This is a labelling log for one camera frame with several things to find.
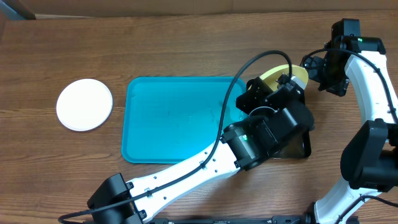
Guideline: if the yellow-green plate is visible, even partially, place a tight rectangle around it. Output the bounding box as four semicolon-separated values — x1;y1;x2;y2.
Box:
259;64;308;91

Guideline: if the white plate with ketchup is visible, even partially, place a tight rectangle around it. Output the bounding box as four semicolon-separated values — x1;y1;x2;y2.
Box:
55;78;113;132

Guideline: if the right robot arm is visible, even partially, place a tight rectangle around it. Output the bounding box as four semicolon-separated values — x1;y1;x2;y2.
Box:
300;35;397;223

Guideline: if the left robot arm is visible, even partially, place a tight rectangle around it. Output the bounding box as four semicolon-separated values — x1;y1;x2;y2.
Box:
87;74;314;223

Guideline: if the black water tray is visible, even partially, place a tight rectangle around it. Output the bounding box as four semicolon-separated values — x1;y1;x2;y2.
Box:
246;78;312;159

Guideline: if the teal plastic tray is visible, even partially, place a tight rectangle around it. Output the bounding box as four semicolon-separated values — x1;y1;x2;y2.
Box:
121;77;233;164

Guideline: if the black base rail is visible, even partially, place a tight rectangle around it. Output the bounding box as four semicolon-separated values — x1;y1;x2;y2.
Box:
149;214;316;224

